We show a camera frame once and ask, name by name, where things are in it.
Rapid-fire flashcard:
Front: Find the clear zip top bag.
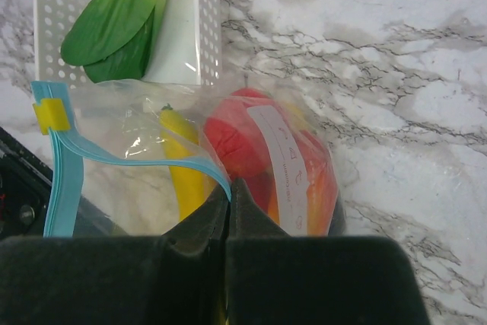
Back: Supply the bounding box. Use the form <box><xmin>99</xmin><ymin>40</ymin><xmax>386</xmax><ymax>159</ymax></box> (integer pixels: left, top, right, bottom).
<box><xmin>31</xmin><ymin>79</ymin><xmax>345</xmax><ymax>237</ymax></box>

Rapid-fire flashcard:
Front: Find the white toy leek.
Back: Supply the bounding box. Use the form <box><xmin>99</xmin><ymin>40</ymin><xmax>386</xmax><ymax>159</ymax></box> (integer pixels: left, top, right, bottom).
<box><xmin>60</xmin><ymin>0</ymin><xmax>167</xmax><ymax>83</ymax></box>

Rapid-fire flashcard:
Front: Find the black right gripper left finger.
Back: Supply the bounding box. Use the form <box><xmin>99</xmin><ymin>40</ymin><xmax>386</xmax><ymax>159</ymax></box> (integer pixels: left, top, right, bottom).
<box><xmin>1</xmin><ymin>187</ymin><xmax>229</xmax><ymax>324</ymax></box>

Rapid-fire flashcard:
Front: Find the red toy apple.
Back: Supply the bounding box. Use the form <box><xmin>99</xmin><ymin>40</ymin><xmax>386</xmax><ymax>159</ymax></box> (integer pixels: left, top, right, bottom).
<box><xmin>203</xmin><ymin>88</ymin><xmax>287</xmax><ymax>180</ymax></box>

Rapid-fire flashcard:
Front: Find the orange red toy mango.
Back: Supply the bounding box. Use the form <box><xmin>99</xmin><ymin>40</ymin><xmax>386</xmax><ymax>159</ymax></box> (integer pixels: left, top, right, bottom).
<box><xmin>245</xmin><ymin>129</ymin><xmax>339</xmax><ymax>236</ymax></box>

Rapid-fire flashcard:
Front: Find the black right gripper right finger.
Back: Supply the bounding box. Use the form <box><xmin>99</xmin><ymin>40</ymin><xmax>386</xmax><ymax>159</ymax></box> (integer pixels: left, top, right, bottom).
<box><xmin>226</xmin><ymin>180</ymin><xmax>430</xmax><ymax>324</ymax></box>

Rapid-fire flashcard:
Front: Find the white perforated plastic basket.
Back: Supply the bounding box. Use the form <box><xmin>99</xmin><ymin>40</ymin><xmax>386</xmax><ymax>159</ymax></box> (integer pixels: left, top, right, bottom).
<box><xmin>34</xmin><ymin>0</ymin><xmax>221</xmax><ymax>85</ymax></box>

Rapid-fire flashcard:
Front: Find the yellow toy banana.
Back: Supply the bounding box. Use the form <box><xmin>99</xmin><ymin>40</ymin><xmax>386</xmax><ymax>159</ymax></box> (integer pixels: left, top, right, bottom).
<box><xmin>158</xmin><ymin>104</ymin><xmax>218</xmax><ymax>223</ymax></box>

